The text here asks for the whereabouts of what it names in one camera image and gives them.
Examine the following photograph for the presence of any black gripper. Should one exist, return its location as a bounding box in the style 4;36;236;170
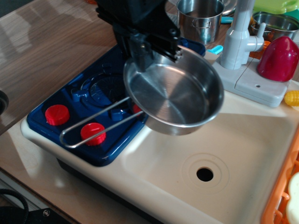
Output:
96;0;181;72

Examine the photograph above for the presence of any steel pan with wire handle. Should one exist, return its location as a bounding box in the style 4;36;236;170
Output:
59;45;225;149

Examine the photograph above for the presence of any blue toy stove top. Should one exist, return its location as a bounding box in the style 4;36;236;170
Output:
26;37;206;167

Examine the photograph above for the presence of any red right stove knob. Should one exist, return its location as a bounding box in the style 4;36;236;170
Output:
80;122;106;146

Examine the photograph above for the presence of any red stove knob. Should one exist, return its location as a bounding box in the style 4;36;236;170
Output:
80;122;106;146
45;105;70;126

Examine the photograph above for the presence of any red left stove knob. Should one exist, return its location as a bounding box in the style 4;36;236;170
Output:
45;105;70;126

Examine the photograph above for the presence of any cream toy sink unit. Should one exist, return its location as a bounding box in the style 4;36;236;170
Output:
20;51;299;224

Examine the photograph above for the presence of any tall steel pot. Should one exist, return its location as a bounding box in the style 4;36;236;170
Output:
176;0;225;45

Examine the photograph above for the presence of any light blue spatula tip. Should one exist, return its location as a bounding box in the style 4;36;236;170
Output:
206;45;223;55

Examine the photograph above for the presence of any grey toy faucet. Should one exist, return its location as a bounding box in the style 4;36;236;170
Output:
213;0;290;107

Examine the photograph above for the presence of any orange toy piece behind faucet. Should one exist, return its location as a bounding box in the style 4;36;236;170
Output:
249;40;271;59

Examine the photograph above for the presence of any steel pot at right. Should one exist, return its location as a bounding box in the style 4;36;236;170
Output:
250;12;299;42

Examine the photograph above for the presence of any red toy pepper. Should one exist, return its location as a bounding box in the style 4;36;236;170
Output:
257;36;299;82

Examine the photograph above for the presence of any green plastic lid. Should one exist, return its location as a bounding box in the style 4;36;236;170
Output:
253;0;299;14

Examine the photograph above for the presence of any yellow toy corn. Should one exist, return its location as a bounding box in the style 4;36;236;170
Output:
284;91;299;107

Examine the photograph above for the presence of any black knob at left edge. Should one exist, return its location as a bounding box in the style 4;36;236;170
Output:
0;91;9;115

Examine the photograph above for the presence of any orange dish rack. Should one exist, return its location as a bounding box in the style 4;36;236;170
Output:
261;137;299;224

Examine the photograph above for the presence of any cream plate in rack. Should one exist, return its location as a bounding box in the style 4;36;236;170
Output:
286;173;299;224

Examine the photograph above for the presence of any light blue utensil handle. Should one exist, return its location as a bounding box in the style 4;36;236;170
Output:
221;16;234;24

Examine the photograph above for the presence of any black cable bottom left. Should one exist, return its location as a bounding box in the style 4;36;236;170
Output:
0;189;29;224

